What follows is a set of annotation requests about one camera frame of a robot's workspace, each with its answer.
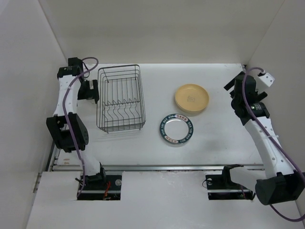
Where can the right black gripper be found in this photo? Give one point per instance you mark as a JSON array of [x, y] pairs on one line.
[[259, 97]]

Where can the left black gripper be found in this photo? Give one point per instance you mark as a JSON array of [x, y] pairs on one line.
[[88, 95]]

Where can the grey wire dish rack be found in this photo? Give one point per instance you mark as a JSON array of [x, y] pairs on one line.
[[121, 106]]

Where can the white plate dark green band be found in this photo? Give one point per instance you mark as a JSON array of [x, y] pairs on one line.
[[176, 128]]

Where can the yellow bear plate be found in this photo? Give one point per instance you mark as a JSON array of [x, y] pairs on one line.
[[188, 114]]

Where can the cream white plate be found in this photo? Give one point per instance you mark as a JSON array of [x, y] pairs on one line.
[[190, 111]]

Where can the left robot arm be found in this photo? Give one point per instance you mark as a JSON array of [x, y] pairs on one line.
[[68, 131]]

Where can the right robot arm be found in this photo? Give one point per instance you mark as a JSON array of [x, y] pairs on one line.
[[281, 182]]

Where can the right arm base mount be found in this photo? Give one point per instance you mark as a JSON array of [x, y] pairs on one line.
[[219, 190]]

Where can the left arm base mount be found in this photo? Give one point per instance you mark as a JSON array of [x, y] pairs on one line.
[[100, 187]]

